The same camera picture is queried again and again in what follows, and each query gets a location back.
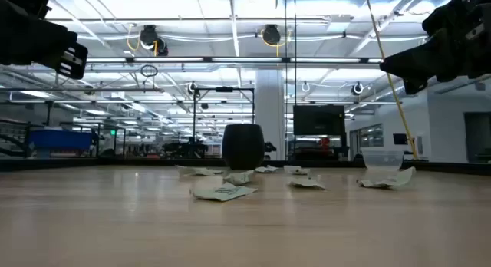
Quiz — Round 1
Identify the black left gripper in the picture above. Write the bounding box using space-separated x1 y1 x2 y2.
0 0 89 81

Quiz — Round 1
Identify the long ceiling light bar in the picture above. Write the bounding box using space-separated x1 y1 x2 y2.
86 56 384 64

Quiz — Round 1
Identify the yellow hanging cable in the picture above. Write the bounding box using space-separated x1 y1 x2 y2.
363 0 420 160

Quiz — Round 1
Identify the white building pillar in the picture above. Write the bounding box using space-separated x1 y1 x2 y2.
254 69 287 160

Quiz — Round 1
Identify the black distant rig frame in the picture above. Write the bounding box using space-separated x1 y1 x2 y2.
193 86 256 145

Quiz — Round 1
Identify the dark cup with green inside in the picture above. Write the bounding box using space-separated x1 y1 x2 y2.
221 124 265 171

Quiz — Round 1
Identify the black ceiling cable reel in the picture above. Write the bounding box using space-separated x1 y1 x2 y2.
138 24 169 57
260 24 284 47

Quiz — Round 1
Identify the hanging black cable loop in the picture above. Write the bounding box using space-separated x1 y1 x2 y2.
140 64 159 84

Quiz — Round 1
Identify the thin black hanging cable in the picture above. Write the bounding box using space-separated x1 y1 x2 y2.
293 0 298 107
284 0 288 160

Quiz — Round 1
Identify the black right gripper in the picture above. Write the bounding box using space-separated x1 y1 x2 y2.
379 0 491 95

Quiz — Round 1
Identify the clear round plastic container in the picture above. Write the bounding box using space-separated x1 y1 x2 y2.
360 149 404 172

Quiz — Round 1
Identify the blue distant cart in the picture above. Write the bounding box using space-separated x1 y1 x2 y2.
27 128 94 151

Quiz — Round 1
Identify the black monitor screen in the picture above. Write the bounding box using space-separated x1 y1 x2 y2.
292 104 347 137

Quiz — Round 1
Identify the black aluminium table frame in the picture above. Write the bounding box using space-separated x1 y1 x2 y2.
0 156 491 176

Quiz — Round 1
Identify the dark door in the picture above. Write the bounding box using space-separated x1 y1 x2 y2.
463 111 491 163

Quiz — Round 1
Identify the glass wall window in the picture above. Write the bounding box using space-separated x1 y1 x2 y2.
358 123 384 148

